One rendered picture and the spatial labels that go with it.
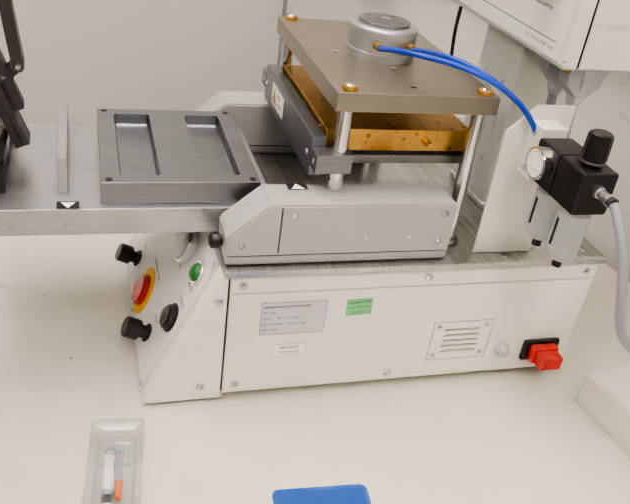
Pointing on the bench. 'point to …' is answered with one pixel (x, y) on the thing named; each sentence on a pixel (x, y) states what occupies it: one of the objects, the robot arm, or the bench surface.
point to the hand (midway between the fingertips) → (9, 112)
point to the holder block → (172, 157)
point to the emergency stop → (141, 289)
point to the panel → (165, 292)
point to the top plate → (388, 68)
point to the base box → (369, 328)
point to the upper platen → (385, 129)
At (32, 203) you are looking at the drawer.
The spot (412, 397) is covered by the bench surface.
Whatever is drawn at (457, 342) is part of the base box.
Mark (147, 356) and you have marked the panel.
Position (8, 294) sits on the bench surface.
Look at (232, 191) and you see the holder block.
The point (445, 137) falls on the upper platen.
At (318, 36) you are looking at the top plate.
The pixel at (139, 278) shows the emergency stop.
